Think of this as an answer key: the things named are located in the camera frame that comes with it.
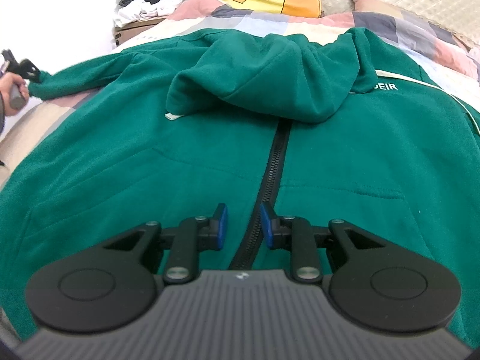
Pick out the green zip hoodie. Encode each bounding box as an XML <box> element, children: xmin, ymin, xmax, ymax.
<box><xmin>1</xmin><ymin>28</ymin><xmax>479</xmax><ymax>346</ymax></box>

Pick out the white clothes pile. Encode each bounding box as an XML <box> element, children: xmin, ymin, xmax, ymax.
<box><xmin>113</xmin><ymin>0</ymin><xmax>185</xmax><ymax>28</ymax></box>

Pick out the person's left hand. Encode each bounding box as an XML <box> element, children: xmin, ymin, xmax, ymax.
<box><xmin>0</xmin><ymin>72</ymin><xmax>29</xmax><ymax>116</ymax></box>

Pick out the cardboard box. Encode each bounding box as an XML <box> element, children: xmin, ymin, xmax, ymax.
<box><xmin>112</xmin><ymin>17</ymin><xmax>165</xmax><ymax>47</ymax></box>

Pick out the checkered patchwork quilt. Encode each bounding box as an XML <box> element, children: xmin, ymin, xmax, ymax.
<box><xmin>1</xmin><ymin>0</ymin><xmax>479</xmax><ymax>184</ymax></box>

